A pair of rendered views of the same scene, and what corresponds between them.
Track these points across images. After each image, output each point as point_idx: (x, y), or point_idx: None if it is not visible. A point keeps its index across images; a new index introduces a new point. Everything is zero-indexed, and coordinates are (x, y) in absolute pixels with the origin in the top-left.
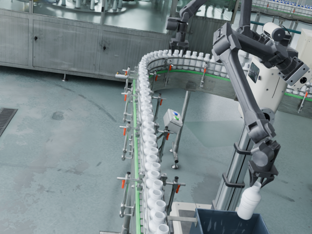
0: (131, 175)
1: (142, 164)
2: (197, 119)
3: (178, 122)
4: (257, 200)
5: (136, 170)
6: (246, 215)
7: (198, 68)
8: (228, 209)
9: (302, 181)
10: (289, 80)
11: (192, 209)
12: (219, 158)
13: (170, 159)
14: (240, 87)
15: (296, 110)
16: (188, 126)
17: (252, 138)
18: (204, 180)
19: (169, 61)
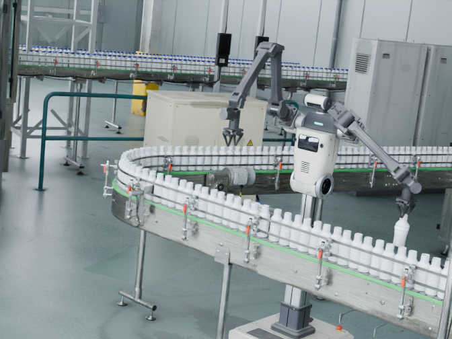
0: (270, 270)
1: (303, 243)
2: (93, 260)
3: (274, 209)
4: (409, 226)
5: (296, 252)
6: (403, 242)
7: (156, 167)
8: (305, 299)
9: (278, 283)
10: (356, 139)
11: (255, 327)
12: (179, 292)
13: (134, 313)
14: (376, 146)
15: (271, 187)
16: (96, 272)
17: (399, 179)
18: (198, 318)
19: (140, 164)
